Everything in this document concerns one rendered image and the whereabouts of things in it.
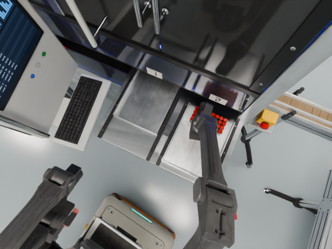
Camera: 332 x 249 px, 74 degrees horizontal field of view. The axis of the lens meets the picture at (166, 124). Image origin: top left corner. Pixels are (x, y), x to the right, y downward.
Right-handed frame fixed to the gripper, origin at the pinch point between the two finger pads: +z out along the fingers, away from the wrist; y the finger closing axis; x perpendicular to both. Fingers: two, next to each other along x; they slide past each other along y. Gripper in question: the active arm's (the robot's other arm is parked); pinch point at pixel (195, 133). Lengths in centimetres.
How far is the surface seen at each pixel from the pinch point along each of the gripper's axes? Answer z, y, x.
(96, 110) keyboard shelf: 12, 5, 58
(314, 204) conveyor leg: 56, -21, -94
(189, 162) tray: 3.7, -14.9, 0.0
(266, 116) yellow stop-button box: -10.9, 11.7, -29.9
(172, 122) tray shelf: 4.2, 4.2, 13.0
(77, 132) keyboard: 9, -10, 64
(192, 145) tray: 3.8, -6.0, 0.0
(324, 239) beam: 37, -41, -88
